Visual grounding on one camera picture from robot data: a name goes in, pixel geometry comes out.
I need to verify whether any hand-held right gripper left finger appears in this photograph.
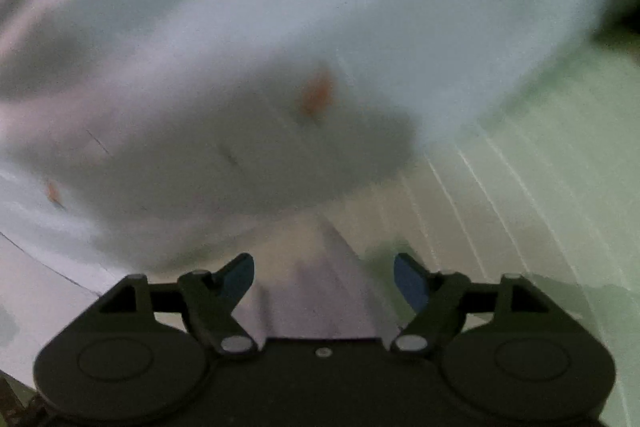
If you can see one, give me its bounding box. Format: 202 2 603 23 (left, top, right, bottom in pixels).
92 253 259 358

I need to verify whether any carrot print pale quilt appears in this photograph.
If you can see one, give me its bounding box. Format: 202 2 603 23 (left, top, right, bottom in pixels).
0 0 631 278

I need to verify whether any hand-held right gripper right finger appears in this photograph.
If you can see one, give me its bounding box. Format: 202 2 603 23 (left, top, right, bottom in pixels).
390 253 552 356

